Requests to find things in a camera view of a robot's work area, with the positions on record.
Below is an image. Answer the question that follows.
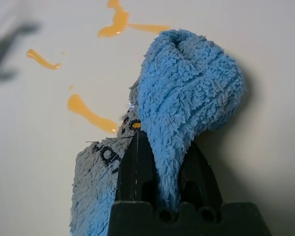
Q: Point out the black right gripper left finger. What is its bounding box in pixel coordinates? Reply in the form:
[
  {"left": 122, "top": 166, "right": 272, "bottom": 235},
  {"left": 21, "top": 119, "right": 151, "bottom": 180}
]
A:
[{"left": 114, "top": 129, "right": 162, "bottom": 205}]

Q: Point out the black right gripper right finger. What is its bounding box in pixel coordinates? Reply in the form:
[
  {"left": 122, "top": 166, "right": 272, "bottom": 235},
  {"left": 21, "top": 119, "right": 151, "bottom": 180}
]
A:
[{"left": 177, "top": 141, "right": 224, "bottom": 205}]

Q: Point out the blue and grey rag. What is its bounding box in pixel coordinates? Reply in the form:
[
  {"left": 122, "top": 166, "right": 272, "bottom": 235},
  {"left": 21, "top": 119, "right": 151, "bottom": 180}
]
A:
[{"left": 69, "top": 29, "right": 244, "bottom": 236}]

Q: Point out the orange liquid streak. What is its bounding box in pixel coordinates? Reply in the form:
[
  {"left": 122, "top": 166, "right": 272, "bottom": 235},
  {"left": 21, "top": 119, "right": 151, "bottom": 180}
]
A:
[
  {"left": 67, "top": 94, "right": 119, "bottom": 135},
  {"left": 26, "top": 48, "right": 62, "bottom": 71}
]

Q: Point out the orange liquid squiggle puddle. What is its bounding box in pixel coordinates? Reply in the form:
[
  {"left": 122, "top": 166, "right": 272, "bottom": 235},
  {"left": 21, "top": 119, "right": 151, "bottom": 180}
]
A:
[{"left": 97, "top": 0, "right": 172, "bottom": 38}]

